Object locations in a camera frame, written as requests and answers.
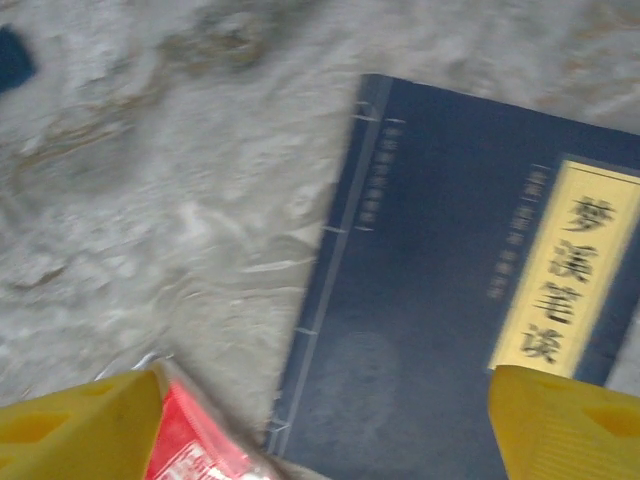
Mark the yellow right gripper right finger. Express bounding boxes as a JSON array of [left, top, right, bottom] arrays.
[[489, 364, 640, 480]]

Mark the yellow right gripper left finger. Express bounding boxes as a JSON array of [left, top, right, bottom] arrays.
[[0, 367, 164, 480]]

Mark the red packet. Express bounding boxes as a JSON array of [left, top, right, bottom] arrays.
[[134, 353, 289, 480]]

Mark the navy book with yellow label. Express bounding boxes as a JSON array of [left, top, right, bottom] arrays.
[[263, 73, 640, 480]]

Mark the navy blue backpack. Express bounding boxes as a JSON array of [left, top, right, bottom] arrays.
[[0, 24, 37, 95]]

